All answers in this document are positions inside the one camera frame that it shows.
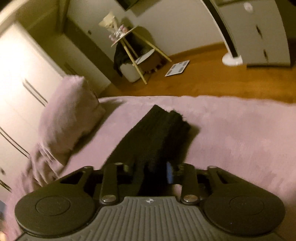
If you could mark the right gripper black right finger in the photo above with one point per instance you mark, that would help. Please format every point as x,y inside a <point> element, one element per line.
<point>197,184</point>

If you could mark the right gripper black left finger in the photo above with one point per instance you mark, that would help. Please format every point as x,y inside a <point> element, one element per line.
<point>87,186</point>

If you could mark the black knit garment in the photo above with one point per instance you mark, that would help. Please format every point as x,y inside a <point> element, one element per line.
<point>157,139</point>

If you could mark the pink crumpled duvet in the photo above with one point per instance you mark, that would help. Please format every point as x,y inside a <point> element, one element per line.
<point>72,113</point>

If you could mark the pink fuzzy bed blanket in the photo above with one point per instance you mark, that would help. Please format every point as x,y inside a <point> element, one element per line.
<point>253,139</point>

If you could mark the white storage bin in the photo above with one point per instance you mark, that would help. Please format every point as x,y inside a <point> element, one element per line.
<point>130,72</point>

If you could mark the grey bathroom scale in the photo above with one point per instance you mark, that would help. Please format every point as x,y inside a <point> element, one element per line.
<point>177,68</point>

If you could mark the round wooden side table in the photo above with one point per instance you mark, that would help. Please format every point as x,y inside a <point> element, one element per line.
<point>129,50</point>

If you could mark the black hanging cloth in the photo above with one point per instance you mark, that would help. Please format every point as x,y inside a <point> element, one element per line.
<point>121,56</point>

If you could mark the white wardrobe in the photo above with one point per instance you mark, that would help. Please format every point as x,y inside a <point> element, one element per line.
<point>28,79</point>

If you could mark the grey drawer cabinet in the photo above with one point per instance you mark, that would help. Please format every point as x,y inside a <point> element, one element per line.
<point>257,30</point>

